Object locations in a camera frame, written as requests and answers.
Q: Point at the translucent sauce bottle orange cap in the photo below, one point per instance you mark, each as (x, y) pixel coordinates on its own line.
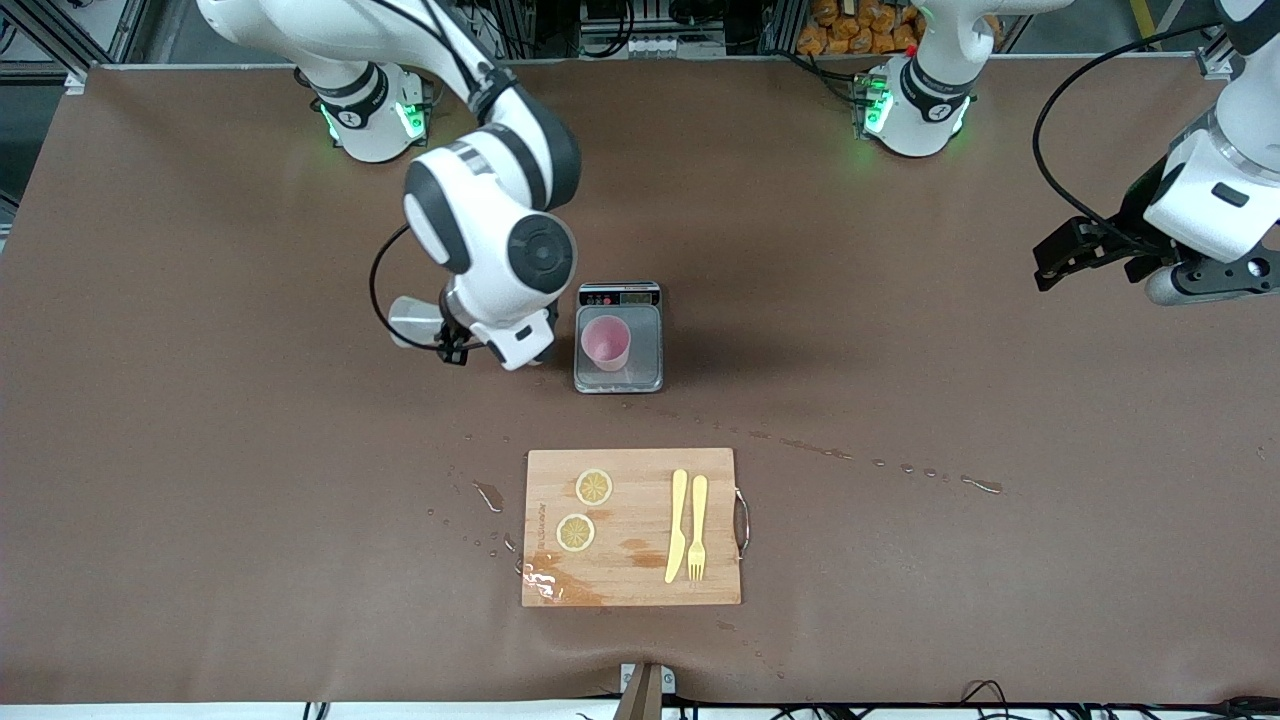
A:
(412, 322)

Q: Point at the metal table corner bracket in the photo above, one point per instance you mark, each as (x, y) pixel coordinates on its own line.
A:
(75, 82)

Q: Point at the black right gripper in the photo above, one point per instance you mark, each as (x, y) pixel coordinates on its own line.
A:
(464, 356)

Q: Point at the aluminium frame corner profile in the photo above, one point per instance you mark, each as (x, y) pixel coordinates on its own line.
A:
(1215, 65)

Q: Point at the brown table cover mat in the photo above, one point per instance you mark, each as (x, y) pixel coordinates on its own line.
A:
(200, 600)

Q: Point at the yellow plastic fork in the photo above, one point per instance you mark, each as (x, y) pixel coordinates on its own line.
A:
(698, 500)

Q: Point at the orange packaged snacks pile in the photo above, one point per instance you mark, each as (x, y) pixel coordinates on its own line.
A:
(860, 35)

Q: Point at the white slotted socket strip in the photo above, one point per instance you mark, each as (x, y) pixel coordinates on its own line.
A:
(650, 46)

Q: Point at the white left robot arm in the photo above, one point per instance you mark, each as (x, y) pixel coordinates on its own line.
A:
(1215, 200)

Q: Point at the small spilled liquid puddle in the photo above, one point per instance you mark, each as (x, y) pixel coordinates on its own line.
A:
(488, 496)

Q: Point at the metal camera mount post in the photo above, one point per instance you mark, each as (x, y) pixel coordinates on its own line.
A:
(645, 695)

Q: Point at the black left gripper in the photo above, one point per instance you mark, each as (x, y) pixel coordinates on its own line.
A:
(1133, 218)

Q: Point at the yellow plastic knife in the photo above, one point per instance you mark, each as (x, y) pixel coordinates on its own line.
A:
(678, 520)

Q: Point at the pink plastic cup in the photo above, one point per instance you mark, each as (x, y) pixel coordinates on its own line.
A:
(605, 340)

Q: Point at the lemon slice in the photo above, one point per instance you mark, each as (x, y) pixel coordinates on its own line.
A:
(575, 532)
(594, 487)

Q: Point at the silver digital kitchen scale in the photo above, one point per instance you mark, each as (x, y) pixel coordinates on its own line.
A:
(645, 345)

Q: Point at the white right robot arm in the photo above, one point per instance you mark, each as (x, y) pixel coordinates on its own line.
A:
(480, 220)

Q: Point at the wooden cutting board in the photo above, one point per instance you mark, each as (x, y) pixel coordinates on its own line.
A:
(632, 570)

